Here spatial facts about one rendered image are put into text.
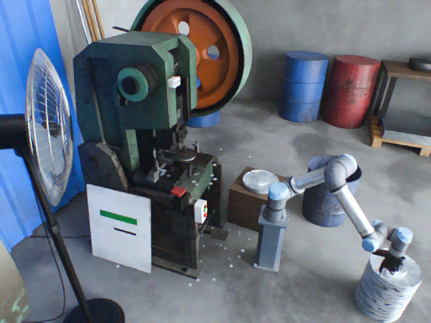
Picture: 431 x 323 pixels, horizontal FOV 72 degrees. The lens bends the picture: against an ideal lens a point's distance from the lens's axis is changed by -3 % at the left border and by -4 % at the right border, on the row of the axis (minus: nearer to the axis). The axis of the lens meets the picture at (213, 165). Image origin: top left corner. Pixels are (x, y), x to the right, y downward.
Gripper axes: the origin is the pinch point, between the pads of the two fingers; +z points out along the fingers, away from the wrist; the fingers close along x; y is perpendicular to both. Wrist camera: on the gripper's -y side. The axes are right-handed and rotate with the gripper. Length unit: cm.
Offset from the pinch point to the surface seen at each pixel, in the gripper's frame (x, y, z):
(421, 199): 147, -49, 37
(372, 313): -0.1, 5.4, 31.9
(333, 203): 36, -66, 10
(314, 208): 28, -78, 20
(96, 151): -122, -129, -49
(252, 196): -22, -97, 2
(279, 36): 181, -323, -67
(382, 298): 1.0, 6.5, 15.9
